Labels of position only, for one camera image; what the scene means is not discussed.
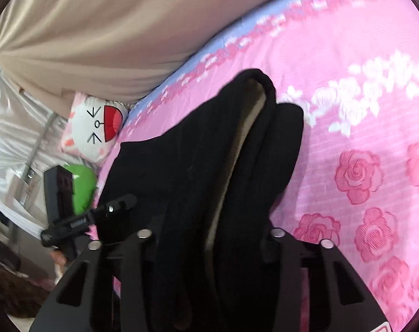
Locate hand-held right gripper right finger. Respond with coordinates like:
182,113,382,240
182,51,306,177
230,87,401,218
261,227,387,332

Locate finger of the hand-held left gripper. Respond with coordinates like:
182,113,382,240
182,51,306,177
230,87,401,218
87,194,138,221

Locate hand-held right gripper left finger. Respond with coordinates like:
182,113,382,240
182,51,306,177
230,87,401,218
29,228,163,332

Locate black pants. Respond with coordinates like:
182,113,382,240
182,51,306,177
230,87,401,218
98,68,305,332

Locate person's left hand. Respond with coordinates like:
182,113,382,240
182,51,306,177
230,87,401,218
50,250,69,282

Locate green plush cushion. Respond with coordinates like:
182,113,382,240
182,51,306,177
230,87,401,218
64,164,99,217

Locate silver white cloth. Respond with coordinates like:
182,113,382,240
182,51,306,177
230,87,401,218
0,64,104,248

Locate white cartoon face pillow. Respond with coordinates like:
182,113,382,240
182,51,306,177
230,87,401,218
59,92,129,164

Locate beige curtain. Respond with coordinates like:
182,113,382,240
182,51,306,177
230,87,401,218
0,0,321,119

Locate pink rose bed sheet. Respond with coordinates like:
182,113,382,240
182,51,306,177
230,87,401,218
92,0,419,332

